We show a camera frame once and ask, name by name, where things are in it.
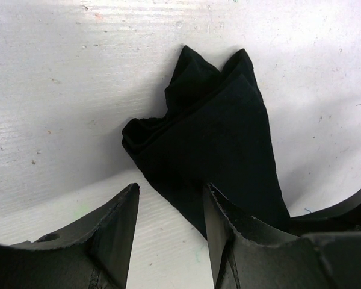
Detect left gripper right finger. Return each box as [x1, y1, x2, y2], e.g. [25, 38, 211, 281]
[203, 185, 361, 288]

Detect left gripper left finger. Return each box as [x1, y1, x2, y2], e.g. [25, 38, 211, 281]
[0, 184, 140, 288]

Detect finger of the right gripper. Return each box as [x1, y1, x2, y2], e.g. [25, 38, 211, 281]
[289, 189, 361, 235]

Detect black underwear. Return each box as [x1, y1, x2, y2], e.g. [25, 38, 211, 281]
[122, 46, 290, 235]

